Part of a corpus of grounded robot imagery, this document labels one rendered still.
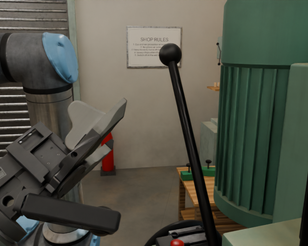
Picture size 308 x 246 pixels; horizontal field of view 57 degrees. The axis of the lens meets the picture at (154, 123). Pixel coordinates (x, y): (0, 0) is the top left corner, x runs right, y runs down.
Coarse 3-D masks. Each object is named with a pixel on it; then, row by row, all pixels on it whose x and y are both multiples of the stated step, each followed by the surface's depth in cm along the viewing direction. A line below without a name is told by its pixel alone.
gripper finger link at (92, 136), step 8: (88, 136) 34; (96, 136) 34; (80, 144) 34; (88, 144) 33; (72, 152) 33; (80, 152) 33; (64, 160) 33; (72, 160) 33; (80, 160) 34; (64, 168) 33; (72, 168) 34; (56, 176) 33; (64, 176) 33
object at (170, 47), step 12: (168, 48) 42; (168, 60) 42; (180, 84) 41; (180, 96) 40; (180, 108) 39; (180, 120) 39; (192, 132) 38; (192, 144) 37; (192, 156) 37; (192, 168) 37; (204, 192) 35; (204, 204) 35; (204, 216) 34; (204, 228) 34; (216, 240) 33
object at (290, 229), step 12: (252, 228) 22; (264, 228) 22; (276, 228) 22; (288, 228) 22; (228, 240) 20; (240, 240) 20; (252, 240) 20; (264, 240) 20; (276, 240) 20; (288, 240) 20
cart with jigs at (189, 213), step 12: (180, 168) 226; (204, 168) 214; (180, 180) 225; (192, 180) 206; (204, 180) 206; (180, 192) 227; (192, 192) 188; (180, 204) 230; (180, 216) 233; (192, 216) 222; (216, 216) 221; (216, 228) 204; (228, 228) 204; (240, 228) 204
